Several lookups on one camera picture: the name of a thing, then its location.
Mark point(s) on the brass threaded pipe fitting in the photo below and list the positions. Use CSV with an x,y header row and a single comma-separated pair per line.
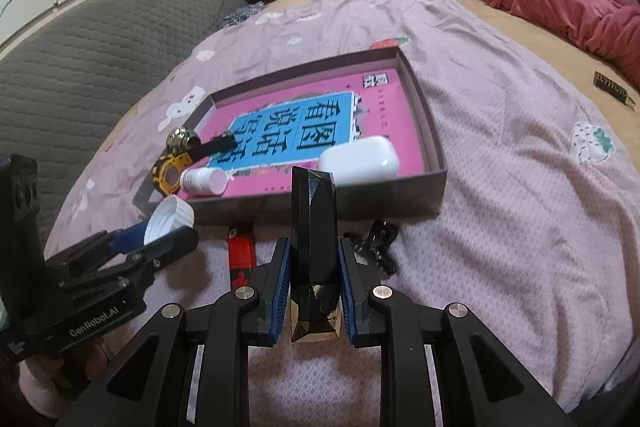
x,y
182,141

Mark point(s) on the shallow grey cardboard box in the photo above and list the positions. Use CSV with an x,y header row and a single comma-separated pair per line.
x,y
425,187

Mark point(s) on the small white plastic bottle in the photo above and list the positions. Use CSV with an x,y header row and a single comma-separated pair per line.
x,y
202,182

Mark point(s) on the white earbuds case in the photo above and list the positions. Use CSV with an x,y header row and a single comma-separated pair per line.
x,y
360,161

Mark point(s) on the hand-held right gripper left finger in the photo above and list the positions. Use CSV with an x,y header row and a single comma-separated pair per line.
x,y
280,294

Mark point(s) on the person's left forearm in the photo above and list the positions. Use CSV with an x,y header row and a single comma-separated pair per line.
x,y
45,382

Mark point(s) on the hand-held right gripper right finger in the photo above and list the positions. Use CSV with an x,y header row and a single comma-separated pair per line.
x,y
350,294

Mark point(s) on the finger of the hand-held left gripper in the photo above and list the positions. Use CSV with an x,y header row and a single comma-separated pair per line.
x,y
170,244
127,239

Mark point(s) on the purple printed blanket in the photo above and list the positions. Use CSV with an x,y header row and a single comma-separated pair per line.
x,y
500,217

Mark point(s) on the dark floral cloth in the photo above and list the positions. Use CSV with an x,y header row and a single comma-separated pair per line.
x,y
240,14

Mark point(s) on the white ribbed bottle cap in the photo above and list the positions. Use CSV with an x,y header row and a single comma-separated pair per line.
x,y
167,217

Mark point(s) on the grey quilted headboard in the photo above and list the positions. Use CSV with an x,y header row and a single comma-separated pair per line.
x,y
90,72

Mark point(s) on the yellow black tape measure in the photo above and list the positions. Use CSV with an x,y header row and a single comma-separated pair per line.
x,y
170,177

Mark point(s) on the pink book with blue label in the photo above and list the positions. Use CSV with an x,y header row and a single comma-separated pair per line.
x,y
300,132

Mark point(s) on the red lighter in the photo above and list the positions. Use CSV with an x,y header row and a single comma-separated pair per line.
x,y
241,257

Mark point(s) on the black faceted perfume bottle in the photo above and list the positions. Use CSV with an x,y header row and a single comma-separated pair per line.
x,y
312,232

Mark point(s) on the beige bed sheet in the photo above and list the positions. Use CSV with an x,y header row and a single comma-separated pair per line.
x,y
540,52

